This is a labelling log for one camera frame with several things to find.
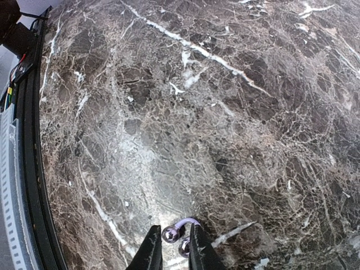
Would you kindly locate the white slotted cable duct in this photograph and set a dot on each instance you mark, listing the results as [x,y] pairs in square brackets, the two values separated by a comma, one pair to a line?
[16,231]

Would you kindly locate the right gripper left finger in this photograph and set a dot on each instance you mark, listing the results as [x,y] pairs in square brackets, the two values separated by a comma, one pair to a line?
[149,255]

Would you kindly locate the small purple earbud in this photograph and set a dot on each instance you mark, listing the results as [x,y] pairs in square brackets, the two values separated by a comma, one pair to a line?
[171,234]

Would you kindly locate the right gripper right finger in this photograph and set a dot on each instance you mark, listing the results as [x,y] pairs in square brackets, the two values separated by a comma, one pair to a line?
[202,254]

